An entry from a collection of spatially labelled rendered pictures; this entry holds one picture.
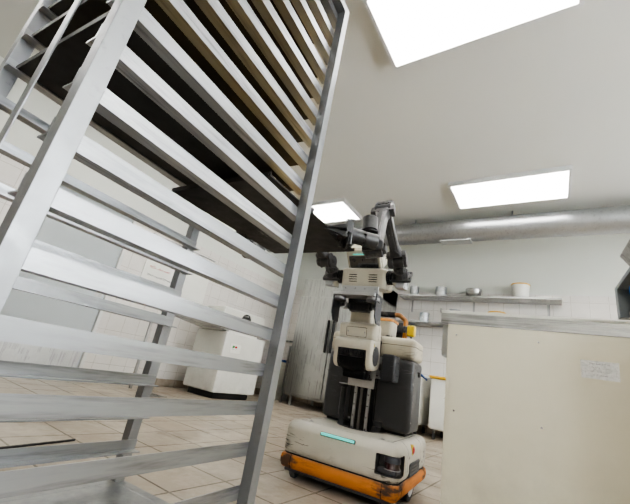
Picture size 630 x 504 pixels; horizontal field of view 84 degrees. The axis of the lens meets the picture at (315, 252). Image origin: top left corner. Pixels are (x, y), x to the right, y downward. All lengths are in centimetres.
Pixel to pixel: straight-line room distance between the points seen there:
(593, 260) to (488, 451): 467
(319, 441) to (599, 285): 472
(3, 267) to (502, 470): 159
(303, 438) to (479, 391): 92
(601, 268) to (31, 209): 595
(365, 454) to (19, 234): 167
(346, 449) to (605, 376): 112
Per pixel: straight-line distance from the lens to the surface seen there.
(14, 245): 55
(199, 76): 83
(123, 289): 65
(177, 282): 126
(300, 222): 102
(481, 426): 167
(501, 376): 167
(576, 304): 587
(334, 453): 198
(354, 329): 203
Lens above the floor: 52
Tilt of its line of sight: 19 degrees up
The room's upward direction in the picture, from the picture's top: 10 degrees clockwise
